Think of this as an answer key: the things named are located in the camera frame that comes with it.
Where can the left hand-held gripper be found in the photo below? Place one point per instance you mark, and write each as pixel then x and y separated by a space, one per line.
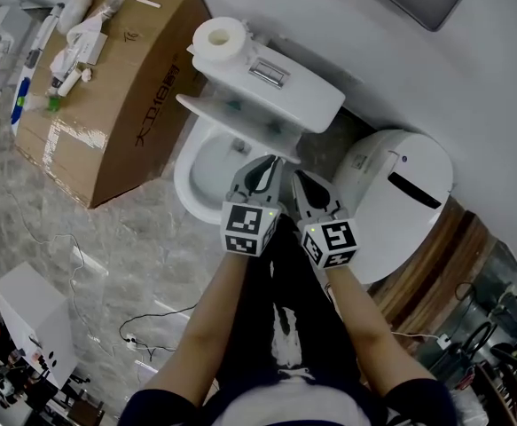
pixel 242 220

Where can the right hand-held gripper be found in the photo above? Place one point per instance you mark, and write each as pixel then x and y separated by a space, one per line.
pixel 338 238

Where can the person's left forearm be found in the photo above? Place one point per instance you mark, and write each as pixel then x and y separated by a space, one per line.
pixel 209 326

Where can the person's right forearm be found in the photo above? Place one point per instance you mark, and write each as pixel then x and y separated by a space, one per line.
pixel 369 326

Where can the white ceramic toilet with tank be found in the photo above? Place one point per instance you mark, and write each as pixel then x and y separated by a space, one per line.
pixel 302 96

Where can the white toilet paper roll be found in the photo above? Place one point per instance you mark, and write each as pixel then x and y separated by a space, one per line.
pixel 218 44

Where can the white toilet with square tank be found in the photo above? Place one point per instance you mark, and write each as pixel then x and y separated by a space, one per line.
pixel 1 29

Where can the black printed trousers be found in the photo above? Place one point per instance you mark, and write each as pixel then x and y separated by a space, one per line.
pixel 258 291

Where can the brown wooden pallet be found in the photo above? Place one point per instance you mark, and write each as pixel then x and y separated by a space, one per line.
pixel 444 273

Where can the large brown cardboard box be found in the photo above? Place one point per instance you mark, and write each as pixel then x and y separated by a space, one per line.
pixel 120 104

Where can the white plug charger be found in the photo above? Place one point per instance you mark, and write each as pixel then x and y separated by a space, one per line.
pixel 442 339

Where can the white power strip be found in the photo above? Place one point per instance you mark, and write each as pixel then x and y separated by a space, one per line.
pixel 130 340

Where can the white and navy shirt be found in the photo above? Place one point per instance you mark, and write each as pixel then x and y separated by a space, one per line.
pixel 293 402

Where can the crumpled white paper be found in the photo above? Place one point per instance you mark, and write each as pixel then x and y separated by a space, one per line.
pixel 86 75

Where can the white tube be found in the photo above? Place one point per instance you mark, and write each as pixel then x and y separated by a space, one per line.
pixel 69 82

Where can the white small carton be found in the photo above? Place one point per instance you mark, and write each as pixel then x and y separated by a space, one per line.
pixel 91 47

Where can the white flat stick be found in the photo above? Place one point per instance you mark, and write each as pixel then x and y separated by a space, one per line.
pixel 143 2

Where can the clear bottle with green label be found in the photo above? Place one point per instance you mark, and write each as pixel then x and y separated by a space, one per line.
pixel 53 104

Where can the white crinkled plastic packet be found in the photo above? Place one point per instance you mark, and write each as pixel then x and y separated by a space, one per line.
pixel 63 60

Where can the white and blue flat board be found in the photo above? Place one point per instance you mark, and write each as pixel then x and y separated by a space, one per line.
pixel 21 104

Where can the white stuffed bag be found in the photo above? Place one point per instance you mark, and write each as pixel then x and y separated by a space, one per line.
pixel 75 11

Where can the white metal cabinet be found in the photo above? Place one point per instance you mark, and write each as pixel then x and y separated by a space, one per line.
pixel 36 313

